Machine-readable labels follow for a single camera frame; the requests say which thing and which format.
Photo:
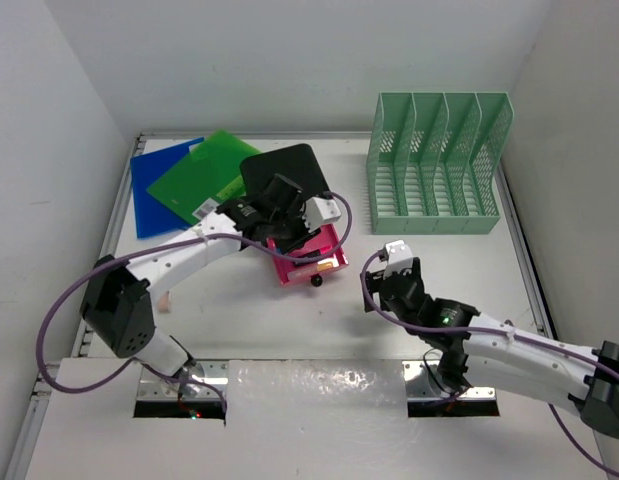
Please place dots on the orange highlighter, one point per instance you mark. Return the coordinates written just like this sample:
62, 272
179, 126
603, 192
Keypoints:
328, 264

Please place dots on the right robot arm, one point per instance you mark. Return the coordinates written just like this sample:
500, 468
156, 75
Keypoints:
478, 350

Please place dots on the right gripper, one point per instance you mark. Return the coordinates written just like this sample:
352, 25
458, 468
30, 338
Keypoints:
372, 280

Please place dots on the pink top drawer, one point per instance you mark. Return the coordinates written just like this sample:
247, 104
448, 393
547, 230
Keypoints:
292, 273

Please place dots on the white front cover board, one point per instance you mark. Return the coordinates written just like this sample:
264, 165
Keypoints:
300, 420

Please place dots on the green file rack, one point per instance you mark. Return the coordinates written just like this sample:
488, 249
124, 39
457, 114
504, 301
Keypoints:
432, 160

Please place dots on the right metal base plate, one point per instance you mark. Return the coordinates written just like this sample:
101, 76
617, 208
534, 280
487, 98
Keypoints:
424, 384

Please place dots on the black drawer cabinet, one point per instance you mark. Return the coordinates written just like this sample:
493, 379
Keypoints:
298, 163

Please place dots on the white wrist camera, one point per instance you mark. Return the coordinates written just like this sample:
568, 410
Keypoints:
397, 257
319, 211

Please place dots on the green plastic folder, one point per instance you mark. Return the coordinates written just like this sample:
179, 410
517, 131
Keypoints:
207, 176

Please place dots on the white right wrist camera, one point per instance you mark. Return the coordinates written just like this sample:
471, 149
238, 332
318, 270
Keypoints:
397, 257

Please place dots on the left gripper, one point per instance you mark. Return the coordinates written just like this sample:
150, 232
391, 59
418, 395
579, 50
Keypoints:
297, 209

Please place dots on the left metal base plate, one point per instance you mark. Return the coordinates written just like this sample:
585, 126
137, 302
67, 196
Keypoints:
210, 381

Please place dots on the pink highlighter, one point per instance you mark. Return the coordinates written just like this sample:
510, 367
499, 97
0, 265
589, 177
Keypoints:
306, 252

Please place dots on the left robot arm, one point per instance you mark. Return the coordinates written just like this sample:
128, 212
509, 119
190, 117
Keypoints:
119, 301

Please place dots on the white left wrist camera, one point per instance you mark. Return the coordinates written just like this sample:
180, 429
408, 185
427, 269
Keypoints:
319, 211

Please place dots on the metal base plate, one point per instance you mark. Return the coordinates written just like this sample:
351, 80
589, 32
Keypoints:
424, 384
210, 381

